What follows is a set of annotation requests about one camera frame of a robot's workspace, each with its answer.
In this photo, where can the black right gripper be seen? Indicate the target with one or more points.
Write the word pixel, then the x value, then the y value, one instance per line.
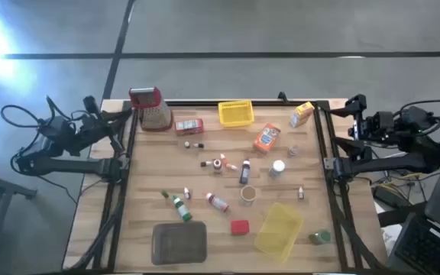
pixel 373 126

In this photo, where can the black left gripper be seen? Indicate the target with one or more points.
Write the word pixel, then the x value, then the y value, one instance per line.
pixel 90 128

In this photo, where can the yellow carton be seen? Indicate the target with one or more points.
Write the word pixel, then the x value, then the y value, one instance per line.
pixel 302 114

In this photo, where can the small dark dropper bottle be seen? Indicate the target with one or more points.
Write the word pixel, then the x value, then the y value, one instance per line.
pixel 186 144
pixel 199 145

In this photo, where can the red printed carton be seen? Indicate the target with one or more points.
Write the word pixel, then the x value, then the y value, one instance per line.
pixel 189 127

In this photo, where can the glass jar with white lid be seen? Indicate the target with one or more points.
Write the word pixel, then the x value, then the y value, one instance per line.
pixel 278 166

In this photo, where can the small white-capped dropper bottle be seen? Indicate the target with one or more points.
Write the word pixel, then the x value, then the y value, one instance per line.
pixel 300 193
pixel 186 193

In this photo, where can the small green dropper bottle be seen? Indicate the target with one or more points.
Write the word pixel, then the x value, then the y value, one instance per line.
pixel 165 194

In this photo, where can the yellow translucent plastic bin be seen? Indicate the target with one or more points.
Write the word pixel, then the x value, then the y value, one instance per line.
pixel 279 233

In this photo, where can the red smoked paprika tin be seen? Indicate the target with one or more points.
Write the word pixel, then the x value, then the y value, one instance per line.
pixel 240 227

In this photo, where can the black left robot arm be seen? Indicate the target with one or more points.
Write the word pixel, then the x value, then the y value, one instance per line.
pixel 71 166

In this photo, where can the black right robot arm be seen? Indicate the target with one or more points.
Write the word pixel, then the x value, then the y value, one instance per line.
pixel 395 162

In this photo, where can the silver mounting plate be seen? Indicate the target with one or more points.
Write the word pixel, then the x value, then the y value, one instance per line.
pixel 329 164

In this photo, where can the black power adapter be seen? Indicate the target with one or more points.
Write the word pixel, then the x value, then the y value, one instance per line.
pixel 386 195

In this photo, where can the orange printed box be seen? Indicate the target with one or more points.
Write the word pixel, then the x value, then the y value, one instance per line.
pixel 267 138

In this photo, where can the green bottle with white label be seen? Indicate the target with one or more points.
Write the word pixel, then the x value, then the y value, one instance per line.
pixel 182 209

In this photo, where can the red bottle with conical cap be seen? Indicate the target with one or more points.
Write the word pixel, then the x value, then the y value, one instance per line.
pixel 217 165

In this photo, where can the dark purple bottle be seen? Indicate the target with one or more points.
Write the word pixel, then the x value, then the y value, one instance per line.
pixel 245 173

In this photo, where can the jar with green lid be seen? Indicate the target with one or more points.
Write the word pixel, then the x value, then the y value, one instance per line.
pixel 321 237

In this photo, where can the yellow mesh basket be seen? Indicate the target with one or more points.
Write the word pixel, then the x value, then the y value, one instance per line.
pixel 236 114

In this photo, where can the small orange dropper bottle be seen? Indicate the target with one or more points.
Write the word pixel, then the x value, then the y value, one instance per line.
pixel 224 158
pixel 231 166

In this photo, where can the grey metal bench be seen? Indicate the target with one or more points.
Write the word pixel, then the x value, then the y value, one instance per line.
pixel 6 187

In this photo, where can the red bottle with white label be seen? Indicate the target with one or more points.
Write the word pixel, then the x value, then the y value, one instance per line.
pixel 217 201

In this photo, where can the grey translucent plastic bin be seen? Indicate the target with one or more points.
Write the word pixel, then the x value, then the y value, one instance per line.
pixel 179 243

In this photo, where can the black laptop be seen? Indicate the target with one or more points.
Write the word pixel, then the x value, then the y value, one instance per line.
pixel 430 248

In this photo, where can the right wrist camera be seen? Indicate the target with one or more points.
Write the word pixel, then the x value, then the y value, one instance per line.
pixel 354 130

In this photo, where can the black clamp mount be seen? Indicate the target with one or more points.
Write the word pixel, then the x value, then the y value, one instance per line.
pixel 282 96

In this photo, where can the black aluminium table frame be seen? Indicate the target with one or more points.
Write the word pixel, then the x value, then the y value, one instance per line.
pixel 193 103

